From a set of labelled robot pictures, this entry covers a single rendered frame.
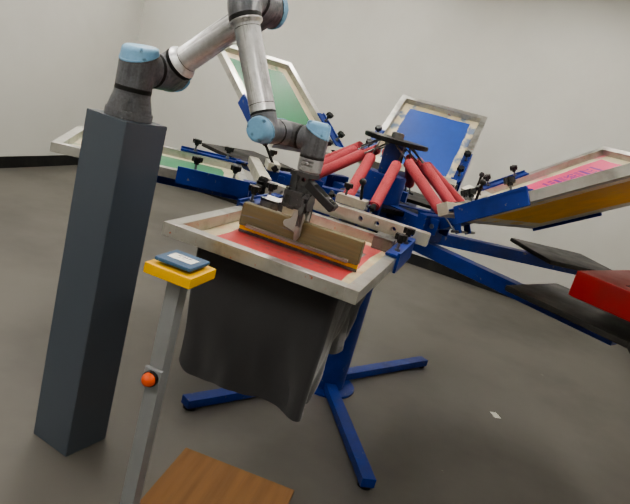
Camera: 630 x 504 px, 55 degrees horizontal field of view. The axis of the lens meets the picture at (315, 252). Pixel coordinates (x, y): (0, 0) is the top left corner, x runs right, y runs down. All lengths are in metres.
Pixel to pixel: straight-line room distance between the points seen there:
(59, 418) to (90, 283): 0.53
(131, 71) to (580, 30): 4.87
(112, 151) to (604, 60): 5.00
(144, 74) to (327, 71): 4.61
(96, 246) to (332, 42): 4.81
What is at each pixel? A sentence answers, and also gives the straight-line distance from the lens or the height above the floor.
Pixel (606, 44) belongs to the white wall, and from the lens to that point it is 6.29.
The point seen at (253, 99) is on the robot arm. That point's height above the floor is 1.37.
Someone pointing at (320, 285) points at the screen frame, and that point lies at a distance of 1.58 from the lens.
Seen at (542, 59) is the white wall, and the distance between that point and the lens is 6.24.
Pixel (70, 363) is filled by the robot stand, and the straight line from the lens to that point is 2.28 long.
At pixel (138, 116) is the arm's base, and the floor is 1.22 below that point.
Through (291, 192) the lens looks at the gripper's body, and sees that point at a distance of 1.84.
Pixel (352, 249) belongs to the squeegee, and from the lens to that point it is 1.83.
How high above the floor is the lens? 1.44
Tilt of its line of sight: 15 degrees down
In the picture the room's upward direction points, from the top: 15 degrees clockwise
